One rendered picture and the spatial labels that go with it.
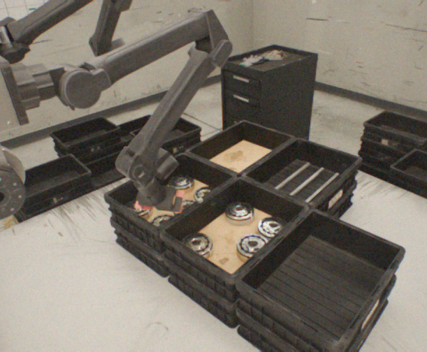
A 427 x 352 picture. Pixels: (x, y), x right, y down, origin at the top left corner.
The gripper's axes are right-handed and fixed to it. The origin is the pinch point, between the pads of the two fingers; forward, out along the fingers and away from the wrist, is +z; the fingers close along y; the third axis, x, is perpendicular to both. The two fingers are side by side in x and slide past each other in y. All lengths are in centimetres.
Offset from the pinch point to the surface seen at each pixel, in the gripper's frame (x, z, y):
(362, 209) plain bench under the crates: -27, 50, -64
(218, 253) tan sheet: 8.9, 12.5, -16.1
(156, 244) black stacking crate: 9.4, 9.3, 3.8
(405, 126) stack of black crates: -126, 129, -103
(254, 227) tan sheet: -4.0, 20.3, -25.2
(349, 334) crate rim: 28, -9, -53
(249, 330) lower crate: 30.0, 8.8, -29.4
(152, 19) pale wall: -282, 163, 140
